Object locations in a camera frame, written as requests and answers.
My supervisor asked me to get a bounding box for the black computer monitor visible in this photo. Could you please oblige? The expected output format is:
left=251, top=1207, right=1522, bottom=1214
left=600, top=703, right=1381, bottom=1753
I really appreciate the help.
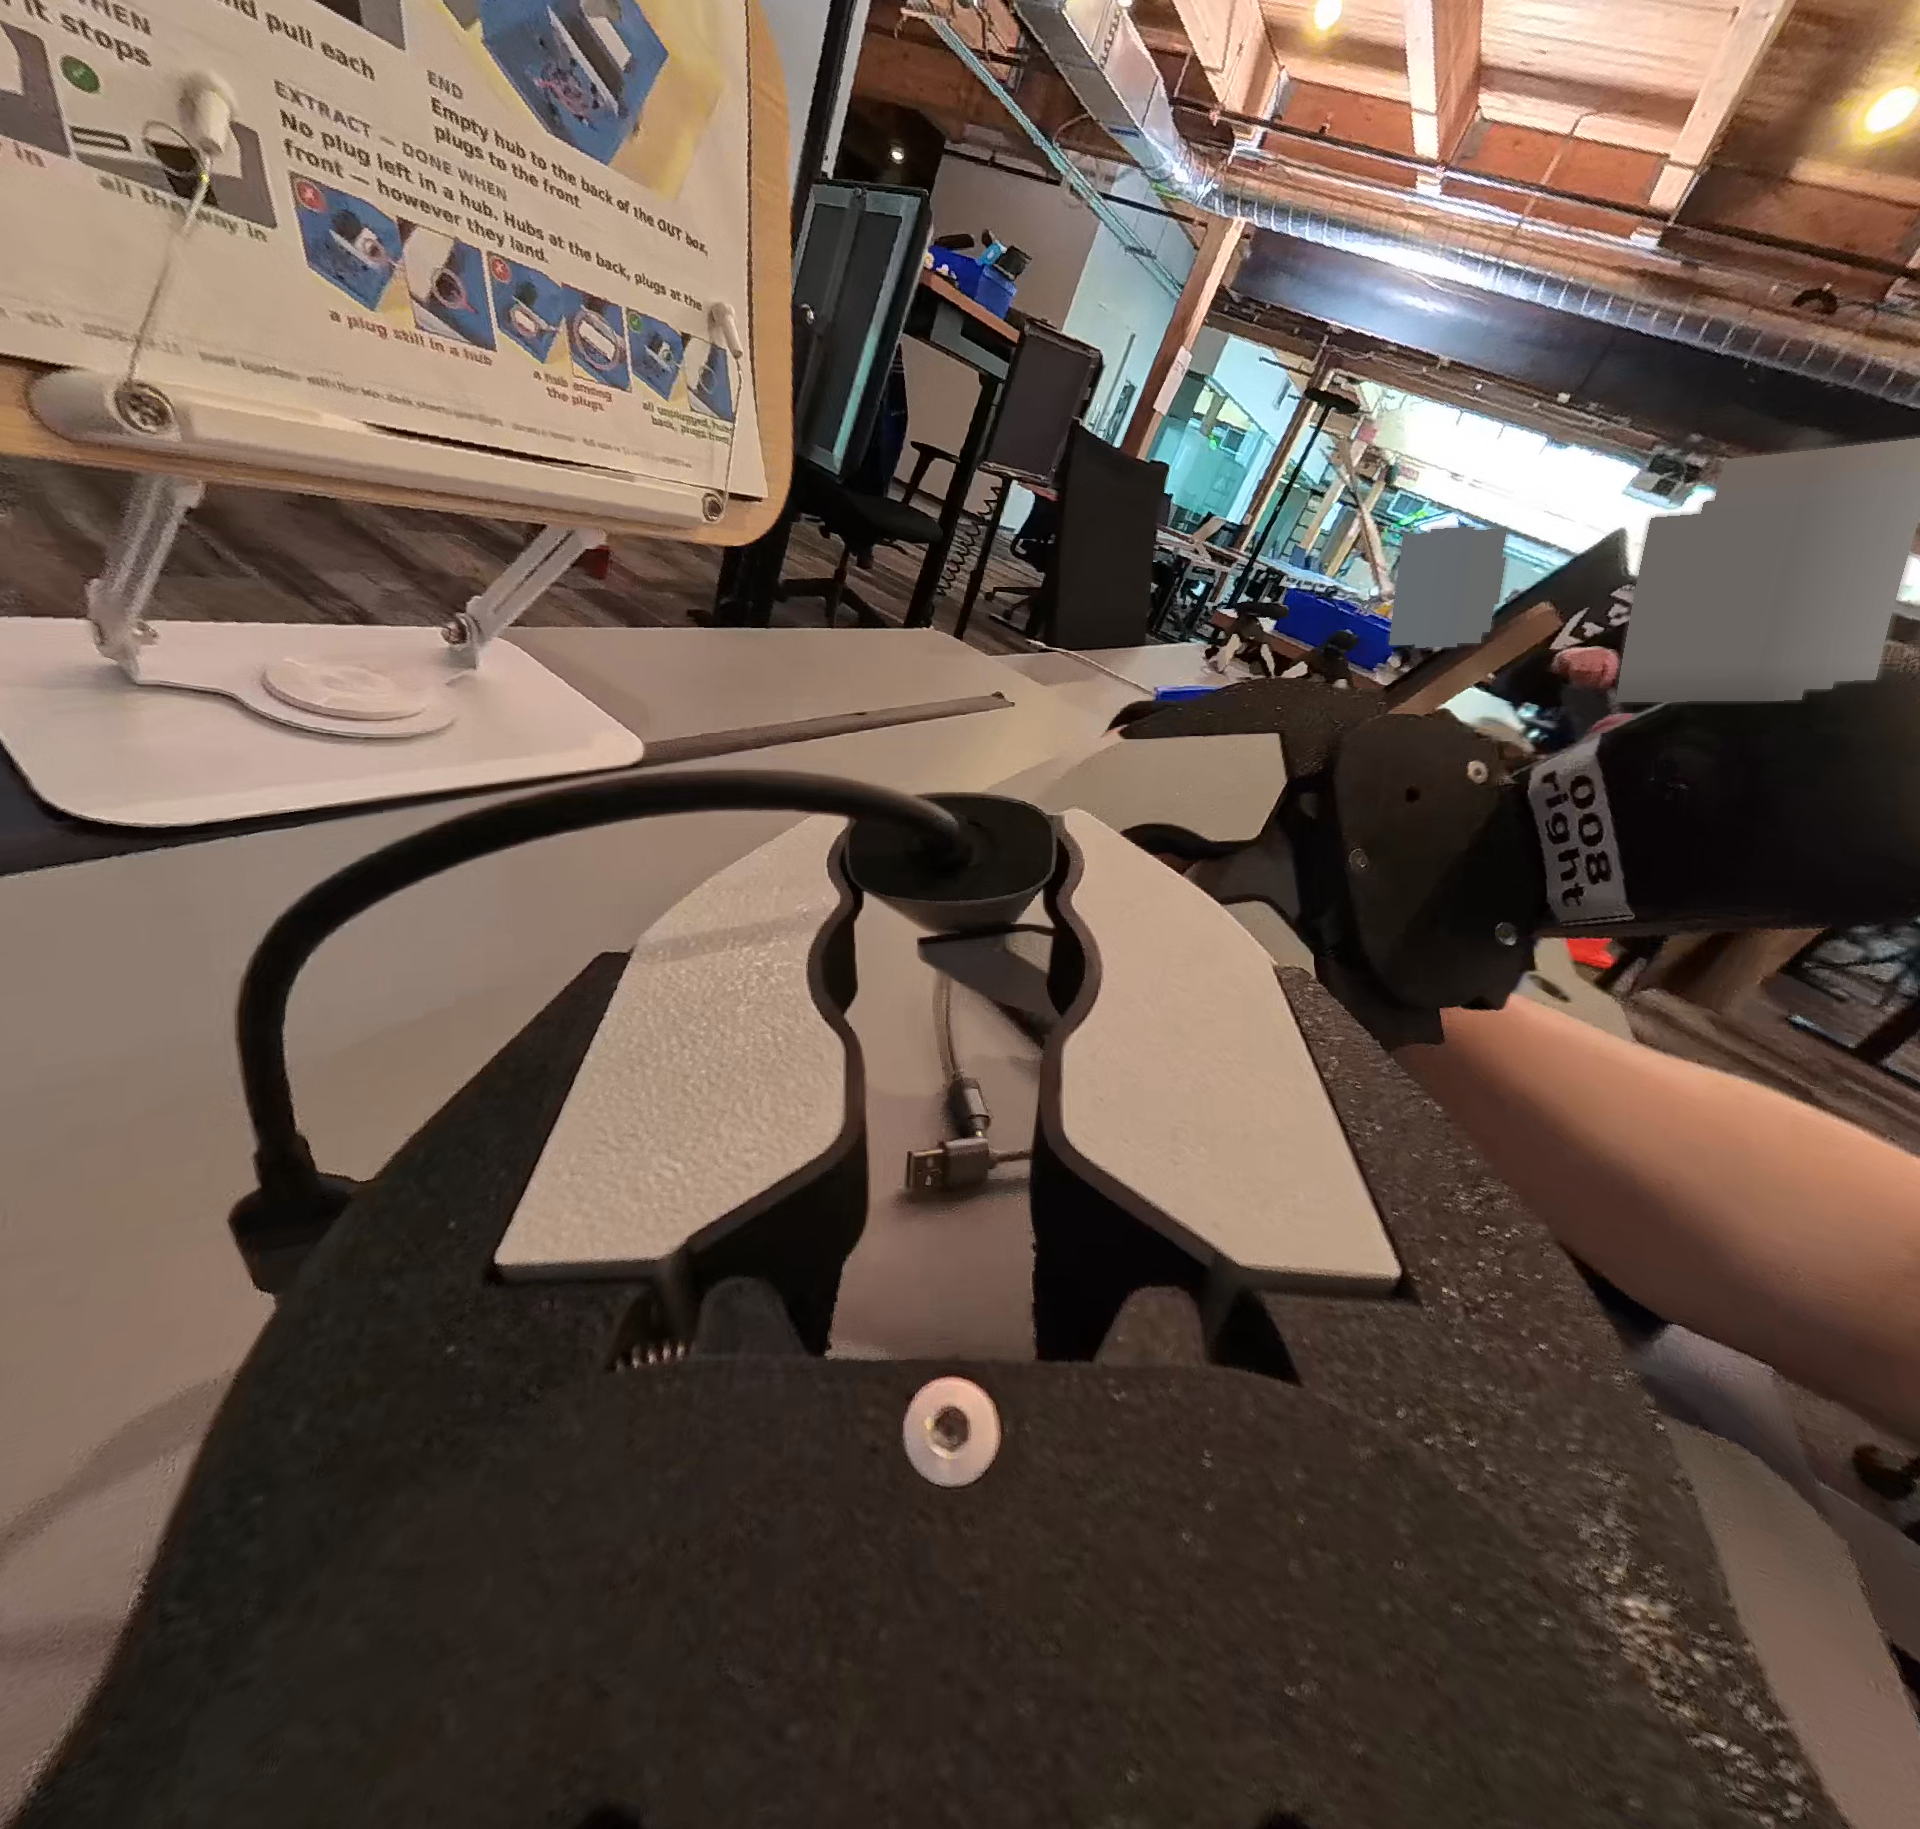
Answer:
left=982, top=321, right=1104, bottom=488

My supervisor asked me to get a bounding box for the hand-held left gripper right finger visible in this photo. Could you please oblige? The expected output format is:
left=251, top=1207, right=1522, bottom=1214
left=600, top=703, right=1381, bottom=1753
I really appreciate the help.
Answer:
left=1037, top=809, right=1409, bottom=1328

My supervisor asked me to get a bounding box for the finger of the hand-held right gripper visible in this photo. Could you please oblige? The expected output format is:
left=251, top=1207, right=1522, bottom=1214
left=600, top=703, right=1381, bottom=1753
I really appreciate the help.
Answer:
left=1117, top=742, right=1298, bottom=848
left=1146, top=831, right=1323, bottom=961

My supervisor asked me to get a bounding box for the black framed cabinet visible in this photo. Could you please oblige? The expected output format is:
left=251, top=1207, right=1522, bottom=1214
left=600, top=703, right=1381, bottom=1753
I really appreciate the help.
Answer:
left=787, top=179, right=933, bottom=488

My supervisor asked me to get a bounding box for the silver usb cable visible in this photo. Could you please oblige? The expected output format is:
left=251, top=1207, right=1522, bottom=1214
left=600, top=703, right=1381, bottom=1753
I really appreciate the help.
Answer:
left=901, top=980, right=1039, bottom=1201

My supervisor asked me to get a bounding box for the person's right forearm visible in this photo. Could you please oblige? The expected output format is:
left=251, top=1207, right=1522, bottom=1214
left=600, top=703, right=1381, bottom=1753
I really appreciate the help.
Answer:
left=1386, top=992, right=1920, bottom=1429

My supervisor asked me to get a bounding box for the printed instruction sheet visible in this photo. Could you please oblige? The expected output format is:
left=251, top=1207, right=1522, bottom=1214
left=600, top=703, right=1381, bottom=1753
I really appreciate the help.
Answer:
left=0, top=0, right=753, bottom=500

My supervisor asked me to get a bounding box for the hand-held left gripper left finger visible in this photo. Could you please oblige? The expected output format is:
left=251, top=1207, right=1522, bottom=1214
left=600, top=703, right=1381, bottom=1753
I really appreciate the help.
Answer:
left=494, top=809, right=872, bottom=1336

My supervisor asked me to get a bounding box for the black hub cable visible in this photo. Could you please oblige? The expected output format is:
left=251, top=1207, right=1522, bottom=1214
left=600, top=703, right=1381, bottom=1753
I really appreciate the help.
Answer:
left=225, top=768, right=969, bottom=1298

